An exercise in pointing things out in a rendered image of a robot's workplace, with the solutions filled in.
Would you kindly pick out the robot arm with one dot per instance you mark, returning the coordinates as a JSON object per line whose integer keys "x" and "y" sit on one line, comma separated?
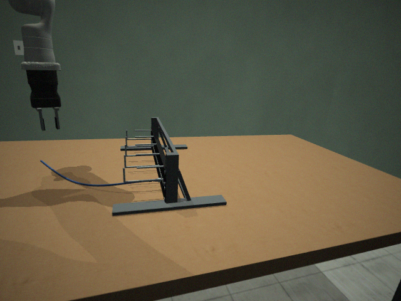
{"x": 39, "y": 34}

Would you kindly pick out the dark grey metal rack with cable rings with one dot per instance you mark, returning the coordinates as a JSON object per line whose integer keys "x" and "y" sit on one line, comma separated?
{"x": 169, "y": 176}

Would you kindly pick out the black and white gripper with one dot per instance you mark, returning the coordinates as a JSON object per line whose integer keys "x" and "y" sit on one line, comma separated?
{"x": 42, "y": 78}

